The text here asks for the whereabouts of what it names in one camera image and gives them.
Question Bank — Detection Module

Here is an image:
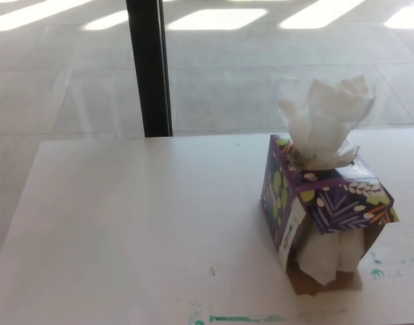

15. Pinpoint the folded white tissue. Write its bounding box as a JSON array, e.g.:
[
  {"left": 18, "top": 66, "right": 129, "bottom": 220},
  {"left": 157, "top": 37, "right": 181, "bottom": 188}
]
[{"left": 296, "top": 232, "right": 344, "bottom": 286}]

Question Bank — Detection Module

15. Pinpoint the black window frame post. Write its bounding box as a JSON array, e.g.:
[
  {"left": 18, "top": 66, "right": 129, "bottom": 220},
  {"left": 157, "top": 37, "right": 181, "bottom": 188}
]
[{"left": 125, "top": 0, "right": 175, "bottom": 138}]

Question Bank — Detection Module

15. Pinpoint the purple floral tissue box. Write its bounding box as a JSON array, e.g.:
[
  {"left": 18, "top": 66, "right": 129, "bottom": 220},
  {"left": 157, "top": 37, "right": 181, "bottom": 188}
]
[{"left": 260, "top": 133, "right": 400, "bottom": 296}]

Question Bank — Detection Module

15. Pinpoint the white tissue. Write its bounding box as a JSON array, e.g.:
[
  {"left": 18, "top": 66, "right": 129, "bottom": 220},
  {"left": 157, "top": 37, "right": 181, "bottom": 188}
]
[
  {"left": 296, "top": 232, "right": 344, "bottom": 286},
  {"left": 277, "top": 74, "right": 377, "bottom": 169}
]

